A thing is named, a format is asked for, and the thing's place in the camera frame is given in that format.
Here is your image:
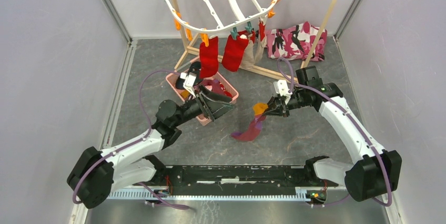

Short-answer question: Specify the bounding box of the wooden rack frame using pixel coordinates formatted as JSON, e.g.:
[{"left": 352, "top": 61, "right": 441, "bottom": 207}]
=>
[{"left": 164, "top": 0, "right": 337, "bottom": 79}]

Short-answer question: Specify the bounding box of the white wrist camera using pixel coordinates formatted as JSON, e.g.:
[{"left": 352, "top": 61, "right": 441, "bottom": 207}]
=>
[
  {"left": 180, "top": 72, "right": 197, "bottom": 98},
  {"left": 273, "top": 79, "right": 292, "bottom": 105}
]

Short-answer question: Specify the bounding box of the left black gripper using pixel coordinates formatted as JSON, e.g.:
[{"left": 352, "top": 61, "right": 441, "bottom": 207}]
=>
[{"left": 173, "top": 85, "right": 236, "bottom": 127}]

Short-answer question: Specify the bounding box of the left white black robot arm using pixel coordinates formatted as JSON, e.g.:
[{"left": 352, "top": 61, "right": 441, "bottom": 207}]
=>
[{"left": 67, "top": 87, "right": 235, "bottom": 209}]

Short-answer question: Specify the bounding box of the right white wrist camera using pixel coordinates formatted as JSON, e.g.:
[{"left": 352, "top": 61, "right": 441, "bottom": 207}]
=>
[{"left": 273, "top": 79, "right": 292, "bottom": 105}]

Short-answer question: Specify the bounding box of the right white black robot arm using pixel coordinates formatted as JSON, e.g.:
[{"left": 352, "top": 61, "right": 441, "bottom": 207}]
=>
[{"left": 264, "top": 66, "right": 402, "bottom": 207}]

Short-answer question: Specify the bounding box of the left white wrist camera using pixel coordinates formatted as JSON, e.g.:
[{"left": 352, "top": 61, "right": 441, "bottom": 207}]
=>
[{"left": 180, "top": 72, "right": 197, "bottom": 98}]

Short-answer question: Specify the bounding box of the beige sock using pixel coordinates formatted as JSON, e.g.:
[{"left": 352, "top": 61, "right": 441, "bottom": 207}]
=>
[{"left": 254, "top": 21, "right": 267, "bottom": 64}]

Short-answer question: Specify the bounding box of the red sock with white pompom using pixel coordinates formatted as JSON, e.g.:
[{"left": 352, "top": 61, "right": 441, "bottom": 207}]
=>
[{"left": 221, "top": 31, "right": 250, "bottom": 72}]

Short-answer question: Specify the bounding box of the black sock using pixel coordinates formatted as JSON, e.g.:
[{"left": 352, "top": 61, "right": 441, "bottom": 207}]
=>
[{"left": 175, "top": 62, "right": 203, "bottom": 90}]

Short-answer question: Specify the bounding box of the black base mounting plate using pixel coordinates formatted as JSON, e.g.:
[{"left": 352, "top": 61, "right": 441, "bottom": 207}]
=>
[{"left": 145, "top": 165, "right": 337, "bottom": 196}]

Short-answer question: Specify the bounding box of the maroon purple sock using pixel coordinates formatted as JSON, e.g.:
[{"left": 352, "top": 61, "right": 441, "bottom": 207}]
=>
[
  {"left": 200, "top": 79, "right": 233, "bottom": 98},
  {"left": 231, "top": 103, "right": 268, "bottom": 142}
]

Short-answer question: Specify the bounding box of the pink camouflage cloth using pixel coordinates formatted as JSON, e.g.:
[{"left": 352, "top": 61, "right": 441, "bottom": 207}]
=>
[{"left": 264, "top": 22, "right": 319, "bottom": 60}]

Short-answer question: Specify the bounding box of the white toothed cable rail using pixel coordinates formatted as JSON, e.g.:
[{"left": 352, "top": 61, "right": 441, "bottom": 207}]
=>
[{"left": 108, "top": 187, "right": 311, "bottom": 201}]

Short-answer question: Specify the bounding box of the white round clip hanger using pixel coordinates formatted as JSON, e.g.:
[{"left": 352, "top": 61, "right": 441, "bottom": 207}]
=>
[{"left": 164, "top": 0, "right": 280, "bottom": 45}]

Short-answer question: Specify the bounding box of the plain red sock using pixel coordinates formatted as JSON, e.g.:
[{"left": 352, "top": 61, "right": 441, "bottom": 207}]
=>
[{"left": 199, "top": 36, "right": 219, "bottom": 78}]

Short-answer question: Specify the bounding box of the pink perforated plastic basket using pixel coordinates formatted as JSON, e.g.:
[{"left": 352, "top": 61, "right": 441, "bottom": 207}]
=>
[{"left": 165, "top": 72, "right": 239, "bottom": 104}]

